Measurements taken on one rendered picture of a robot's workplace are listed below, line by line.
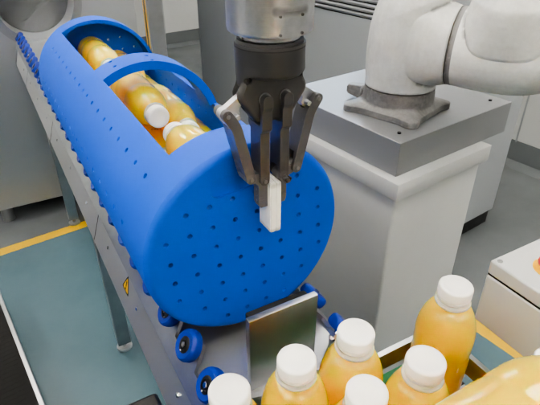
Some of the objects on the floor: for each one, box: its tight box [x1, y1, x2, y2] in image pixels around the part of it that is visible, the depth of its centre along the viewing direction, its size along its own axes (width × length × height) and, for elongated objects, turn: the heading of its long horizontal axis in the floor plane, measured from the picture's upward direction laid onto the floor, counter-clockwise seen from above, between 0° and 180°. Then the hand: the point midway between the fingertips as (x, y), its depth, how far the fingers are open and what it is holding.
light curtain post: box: [141, 0, 168, 57], centre depth 197 cm, size 6×6×170 cm
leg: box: [92, 238, 133, 352], centre depth 175 cm, size 6×6×63 cm
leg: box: [47, 134, 80, 226], centre depth 248 cm, size 6×6×63 cm
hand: (269, 202), depth 62 cm, fingers closed, pressing on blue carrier
